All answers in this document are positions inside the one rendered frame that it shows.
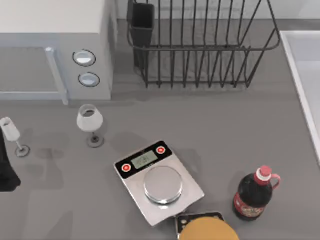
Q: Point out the silver kitchen scale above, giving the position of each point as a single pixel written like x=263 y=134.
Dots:
x=160 y=185

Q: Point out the round white wine glass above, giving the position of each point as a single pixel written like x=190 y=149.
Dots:
x=89 y=120

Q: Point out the round microwave knob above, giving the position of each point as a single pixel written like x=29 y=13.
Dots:
x=89 y=79
x=84 y=57

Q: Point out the black cutlery holder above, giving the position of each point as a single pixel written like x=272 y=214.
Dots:
x=141 y=22

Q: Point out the black scale with yellow plate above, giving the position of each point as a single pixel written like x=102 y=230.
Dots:
x=205 y=227

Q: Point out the dark bottle with red cap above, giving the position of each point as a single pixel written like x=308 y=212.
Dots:
x=252 y=195

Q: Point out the pale microwave oven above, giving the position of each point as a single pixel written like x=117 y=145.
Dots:
x=50 y=22

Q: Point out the slim white wine glass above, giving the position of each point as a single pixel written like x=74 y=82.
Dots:
x=10 y=130

